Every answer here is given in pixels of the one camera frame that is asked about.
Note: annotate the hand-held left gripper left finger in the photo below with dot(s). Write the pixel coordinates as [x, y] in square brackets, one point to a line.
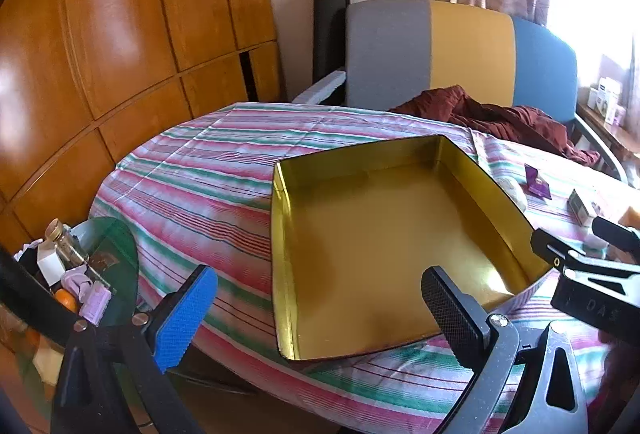
[185, 314]

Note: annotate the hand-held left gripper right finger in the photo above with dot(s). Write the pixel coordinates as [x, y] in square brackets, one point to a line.
[452, 309]

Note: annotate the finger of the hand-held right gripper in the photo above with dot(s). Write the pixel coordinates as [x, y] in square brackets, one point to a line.
[617, 236]
[550, 249]

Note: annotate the gold tin box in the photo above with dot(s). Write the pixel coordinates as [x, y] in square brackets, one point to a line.
[375, 239]

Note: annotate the small green white box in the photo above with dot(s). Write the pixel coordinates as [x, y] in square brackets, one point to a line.
[580, 206]

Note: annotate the purple packet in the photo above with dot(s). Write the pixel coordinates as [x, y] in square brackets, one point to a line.
[537, 186]

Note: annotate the glass side table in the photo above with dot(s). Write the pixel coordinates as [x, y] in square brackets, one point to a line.
[115, 254]

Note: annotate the pale purple clips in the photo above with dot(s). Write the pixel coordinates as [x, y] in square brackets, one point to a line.
[90, 299]

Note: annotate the wooden desk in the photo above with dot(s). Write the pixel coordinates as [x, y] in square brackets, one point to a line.
[615, 134]

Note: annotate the orange fruit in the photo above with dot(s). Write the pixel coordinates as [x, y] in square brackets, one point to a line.
[66, 301]

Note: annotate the pale purple box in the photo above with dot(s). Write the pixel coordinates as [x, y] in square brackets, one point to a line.
[620, 114]

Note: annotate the glass jar with lid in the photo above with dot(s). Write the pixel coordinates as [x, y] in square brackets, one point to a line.
[65, 246]

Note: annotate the maroon cloth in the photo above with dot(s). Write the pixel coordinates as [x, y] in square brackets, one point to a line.
[500, 119]

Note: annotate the small white carton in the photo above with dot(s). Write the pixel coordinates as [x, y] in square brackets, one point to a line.
[593, 98]

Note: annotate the striped tablecloth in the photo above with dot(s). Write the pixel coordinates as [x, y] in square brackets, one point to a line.
[200, 174]

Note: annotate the white carton box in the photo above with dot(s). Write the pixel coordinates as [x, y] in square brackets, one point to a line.
[610, 95]

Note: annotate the white paper carton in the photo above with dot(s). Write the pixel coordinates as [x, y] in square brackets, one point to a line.
[50, 266]

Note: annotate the grey yellow blue chair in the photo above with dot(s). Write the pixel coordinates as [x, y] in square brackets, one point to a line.
[470, 49]

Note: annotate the wooden wardrobe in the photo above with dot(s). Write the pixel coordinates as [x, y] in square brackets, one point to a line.
[125, 39]

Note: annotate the black rolled mat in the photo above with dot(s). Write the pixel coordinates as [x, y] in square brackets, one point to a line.
[327, 34]

